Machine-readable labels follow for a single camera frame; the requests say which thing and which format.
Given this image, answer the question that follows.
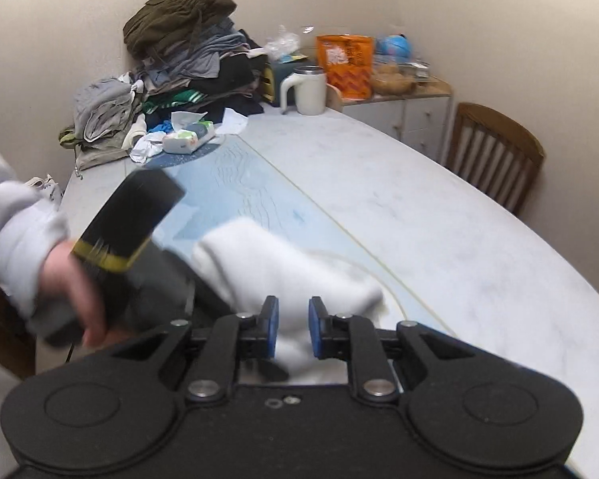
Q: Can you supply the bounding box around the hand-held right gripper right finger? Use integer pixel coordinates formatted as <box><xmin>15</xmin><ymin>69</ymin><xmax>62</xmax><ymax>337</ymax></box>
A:
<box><xmin>308</xmin><ymin>296</ymin><xmax>480</xmax><ymax>404</ymax></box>

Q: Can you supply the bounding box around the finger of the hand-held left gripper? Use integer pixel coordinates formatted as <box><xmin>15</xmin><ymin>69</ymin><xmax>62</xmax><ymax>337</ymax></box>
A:
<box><xmin>252</xmin><ymin>356</ymin><xmax>291</xmax><ymax>383</ymax></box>

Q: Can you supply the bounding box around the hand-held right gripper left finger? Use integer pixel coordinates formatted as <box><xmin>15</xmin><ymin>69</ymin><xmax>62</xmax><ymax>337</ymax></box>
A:
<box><xmin>111</xmin><ymin>296</ymin><xmax>280</xmax><ymax>402</ymax></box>

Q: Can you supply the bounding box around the white sweatshirt with brown collar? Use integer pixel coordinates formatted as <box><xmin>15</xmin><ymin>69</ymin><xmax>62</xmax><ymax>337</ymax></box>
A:
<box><xmin>192</xmin><ymin>217</ymin><xmax>385</xmax><ymax>386</ymax></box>

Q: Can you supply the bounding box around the pile of folded clothes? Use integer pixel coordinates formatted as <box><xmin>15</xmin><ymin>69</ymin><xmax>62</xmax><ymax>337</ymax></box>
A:
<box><xmin>59</xmin><ymin>0</ymin><xmax>270</xmax><ymax>171</ymax></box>

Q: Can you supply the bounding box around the person's left hand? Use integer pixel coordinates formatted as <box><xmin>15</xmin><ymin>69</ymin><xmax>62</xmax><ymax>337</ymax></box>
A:
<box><xmin>40</xmin><ymin>241</ymin><xmax>109</xmax><ymax>348</ymax></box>

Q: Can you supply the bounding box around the light grey cloth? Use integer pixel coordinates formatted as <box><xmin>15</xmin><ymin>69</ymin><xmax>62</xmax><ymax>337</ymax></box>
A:
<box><xmin>26</xmin><ymin>174</ymin><xmax>64</xmax><ymax>206</ymax></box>

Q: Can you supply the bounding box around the wet wipes packet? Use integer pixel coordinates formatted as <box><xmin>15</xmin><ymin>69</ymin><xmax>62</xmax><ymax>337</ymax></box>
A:
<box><xmin>162</xmin><ymin>121</ymin><xmax>216</xmax><ymax>155</ymax></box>

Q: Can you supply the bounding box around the white paper sheet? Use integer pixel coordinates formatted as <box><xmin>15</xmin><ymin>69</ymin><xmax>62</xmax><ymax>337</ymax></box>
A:
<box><xmin>222</xmin><ymin>108</ymin><xmax>251</xmax><ymax>137</ymax></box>

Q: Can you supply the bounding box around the dark wooden chair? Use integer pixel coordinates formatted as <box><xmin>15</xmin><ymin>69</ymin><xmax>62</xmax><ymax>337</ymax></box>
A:
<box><xmin>0</xmin><ymin>283</ymin><xmax>37</xmax><ymax>379</ymax></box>

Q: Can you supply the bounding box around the teal tissue box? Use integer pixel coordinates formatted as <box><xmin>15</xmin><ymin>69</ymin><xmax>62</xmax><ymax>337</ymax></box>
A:
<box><xmin>266</xmin><ymin>55</ymin><xmax>310</xmax><ymax>107</ymax></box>

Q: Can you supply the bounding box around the white mug with steel rim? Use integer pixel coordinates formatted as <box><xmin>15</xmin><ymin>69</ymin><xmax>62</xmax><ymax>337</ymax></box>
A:
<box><xmin>279</xmin><ymin>65</ymin><xmax>327</xmax><ymax>116</ymax></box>

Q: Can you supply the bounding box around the white drawer cabinet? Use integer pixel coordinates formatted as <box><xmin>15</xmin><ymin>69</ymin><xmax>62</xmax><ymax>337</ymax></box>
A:
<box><xmin>338</xmin><ymin>79</ymin><xmax>453</xmax><ymax>166</ymax></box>

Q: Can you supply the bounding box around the clear plastic bag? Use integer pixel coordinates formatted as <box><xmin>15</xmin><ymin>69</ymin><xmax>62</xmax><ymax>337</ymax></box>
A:
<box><xmin>264</xmin><ymin>26</ymin><xmax>301</xmax><ymax>59</ymax></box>

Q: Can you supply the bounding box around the slatted wooden chair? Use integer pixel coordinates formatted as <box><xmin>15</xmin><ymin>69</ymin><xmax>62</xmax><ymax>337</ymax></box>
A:
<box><xmin>446</xmin><ymin>102</ymin><xmax>546</xmax><ymax>218</ymax></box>

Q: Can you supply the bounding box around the orange snack bag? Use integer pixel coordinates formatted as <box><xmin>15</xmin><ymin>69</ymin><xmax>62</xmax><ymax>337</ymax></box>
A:
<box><xmin>316</xmin><ymin>34</ymin><xmax>376</xmax><ymax>101</ymax></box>

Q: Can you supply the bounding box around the blue globe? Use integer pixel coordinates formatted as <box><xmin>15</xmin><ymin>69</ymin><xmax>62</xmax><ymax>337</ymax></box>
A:
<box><xmin>376</xmin><ymin>34</ymin><xmax>413</xmax><ymax>61</ymax></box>

